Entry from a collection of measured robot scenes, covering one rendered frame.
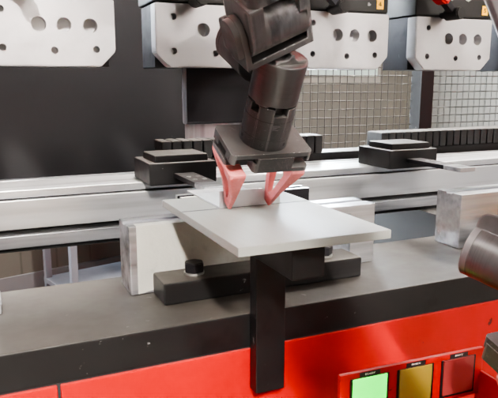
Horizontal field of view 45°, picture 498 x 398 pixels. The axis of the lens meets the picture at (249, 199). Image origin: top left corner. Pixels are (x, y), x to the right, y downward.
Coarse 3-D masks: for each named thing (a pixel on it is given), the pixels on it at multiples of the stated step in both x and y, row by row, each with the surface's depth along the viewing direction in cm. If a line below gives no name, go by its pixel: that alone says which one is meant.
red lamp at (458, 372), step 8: (448, 360) 71; (456, 360) 72; (464, 360) 72; (472, 360) 73; (448, 368) 71; (456, 368) 72; (464, 368) 72; (472, 368) 73; (448, 376) 72; (456, 376) 72; (464, 376) 73; (472, 376) 73; (448, 384) 72; (456, 384) 72; (464, 384) 73; (472, 384) 73; (448, 392) 72; (456, 392) 73
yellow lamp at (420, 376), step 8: (416, 368) 70; (424, 368) 70; (400, 376) 69; (408, 376) 69; (416, 376) 70; (424, 376) 70; (400, 384) 69; (408, 384) 70; (416, 384) 70; (424, 384) 70; (400, 392) 69; (408, 392) 70; (416, 392) 70; (424, 392) 71
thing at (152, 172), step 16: (144, 160) 104; (160, 160) 102; (176, 160) 103; (192, 160) 104; (208, 160) 104; (144, 176) 104; (160, 176) 101; (176, 176) 101; (192, 176) 98; (208, 176) 105
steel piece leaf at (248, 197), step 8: (216, 192) 86; (240, 192) 77; (248, 192) 77; (256, 192) 78; (264, 192) 78; (208, 200) 80; (216, 200) 80; (240, 200) 77; (248, 200) 77; (256, 200) 78; (264, 200) 78
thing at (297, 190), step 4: (288, 188) 92; (292, 188) 90; (296, 188) 90; (300, 188) 90; (304, 188) 90; (308, 188) 91; (288, 192) 89; (292, 192) 90; (296, 192) 90; (300, 192) 90; (304, 192) 91; (308, 192) 91; (176, 196) 85; (180, 196) 85; (184, 196) 85; (188, 196) 85; (300, 196) 90; (304, 196) 91; (308, 196) 91
